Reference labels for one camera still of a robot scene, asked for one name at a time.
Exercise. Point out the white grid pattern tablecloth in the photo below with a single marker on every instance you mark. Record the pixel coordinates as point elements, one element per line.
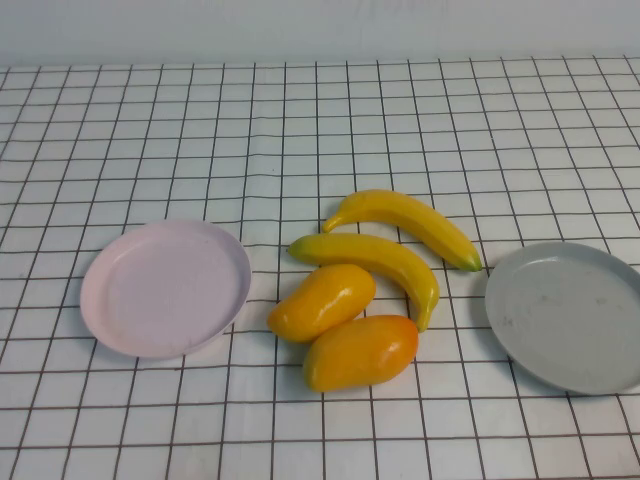
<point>320,140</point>

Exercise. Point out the glossy yellow mango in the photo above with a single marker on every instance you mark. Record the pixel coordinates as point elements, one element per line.
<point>320,305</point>

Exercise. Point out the yellow mango with orange blush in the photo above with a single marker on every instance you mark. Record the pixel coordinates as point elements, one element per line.
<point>360,355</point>

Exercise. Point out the pink round plate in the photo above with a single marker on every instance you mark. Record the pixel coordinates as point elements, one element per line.
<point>160,295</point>

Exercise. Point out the yellow plastic banana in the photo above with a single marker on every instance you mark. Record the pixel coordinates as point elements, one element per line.
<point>410,212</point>
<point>370,252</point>

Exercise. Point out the grey round plate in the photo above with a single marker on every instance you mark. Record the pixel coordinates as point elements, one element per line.
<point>565,320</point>

